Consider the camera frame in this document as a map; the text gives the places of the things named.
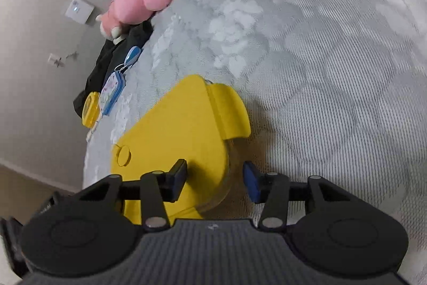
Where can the clear glass divided container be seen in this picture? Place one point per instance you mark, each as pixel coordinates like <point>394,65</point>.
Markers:
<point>230,171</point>

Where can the grey quilted mattress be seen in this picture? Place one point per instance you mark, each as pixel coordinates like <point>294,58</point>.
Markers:
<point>317,71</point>

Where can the blue patterned pouch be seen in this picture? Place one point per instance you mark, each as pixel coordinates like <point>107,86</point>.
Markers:
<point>111,93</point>

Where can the black cloth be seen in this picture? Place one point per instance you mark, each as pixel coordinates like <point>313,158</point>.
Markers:
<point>103,68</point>

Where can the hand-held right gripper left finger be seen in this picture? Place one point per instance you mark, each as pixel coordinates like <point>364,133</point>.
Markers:
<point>178,180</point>

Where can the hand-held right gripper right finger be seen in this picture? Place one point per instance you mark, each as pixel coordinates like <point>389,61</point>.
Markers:
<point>252,181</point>

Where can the pink plush toy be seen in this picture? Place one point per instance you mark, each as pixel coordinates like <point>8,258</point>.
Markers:
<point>133,3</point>

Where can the small yellow round box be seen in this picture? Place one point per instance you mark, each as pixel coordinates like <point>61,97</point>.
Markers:
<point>89,109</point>

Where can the white patterned cloth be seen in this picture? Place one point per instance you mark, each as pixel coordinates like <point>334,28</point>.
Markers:
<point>91,131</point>

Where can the yellow plastic container lid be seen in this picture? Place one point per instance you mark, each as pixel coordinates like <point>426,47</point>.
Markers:
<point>180,138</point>

